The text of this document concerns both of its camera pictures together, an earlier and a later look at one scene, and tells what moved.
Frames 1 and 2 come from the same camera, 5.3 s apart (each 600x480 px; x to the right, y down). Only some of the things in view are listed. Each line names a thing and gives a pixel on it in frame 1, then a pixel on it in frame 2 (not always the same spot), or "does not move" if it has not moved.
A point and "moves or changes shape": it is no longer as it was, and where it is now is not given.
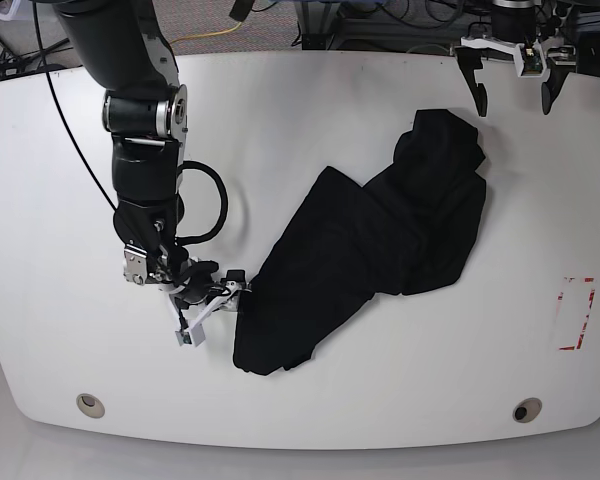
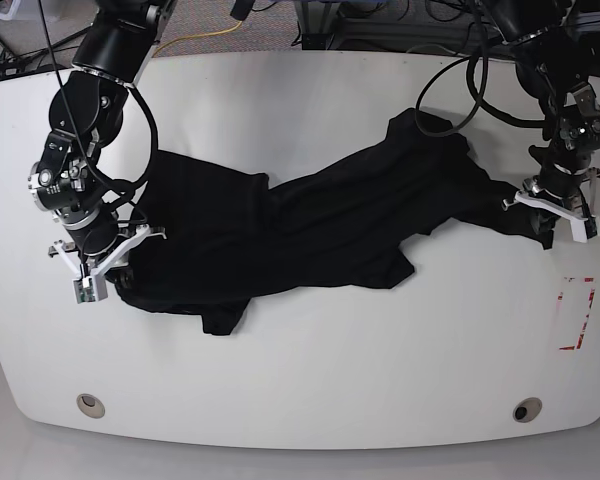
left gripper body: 188,281 -> 98,240
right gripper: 480,41 -> 559,190
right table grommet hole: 527,409 does not move
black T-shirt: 410,230 moves or changes shape
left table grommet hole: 90,405 does not move
